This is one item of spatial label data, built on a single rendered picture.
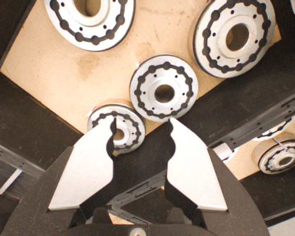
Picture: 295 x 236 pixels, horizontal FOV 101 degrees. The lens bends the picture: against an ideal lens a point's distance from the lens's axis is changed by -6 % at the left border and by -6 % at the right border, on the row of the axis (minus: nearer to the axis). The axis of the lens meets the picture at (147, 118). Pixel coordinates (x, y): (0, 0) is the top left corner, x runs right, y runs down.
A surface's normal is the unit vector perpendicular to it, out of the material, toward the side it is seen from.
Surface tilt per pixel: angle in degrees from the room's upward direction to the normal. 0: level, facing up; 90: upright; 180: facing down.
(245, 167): 0
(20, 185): 0
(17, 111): 90
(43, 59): 0
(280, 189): 90
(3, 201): 90
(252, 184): 90
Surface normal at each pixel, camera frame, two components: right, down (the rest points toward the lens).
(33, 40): 0.02, 0.51
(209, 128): -0.66, -0.64
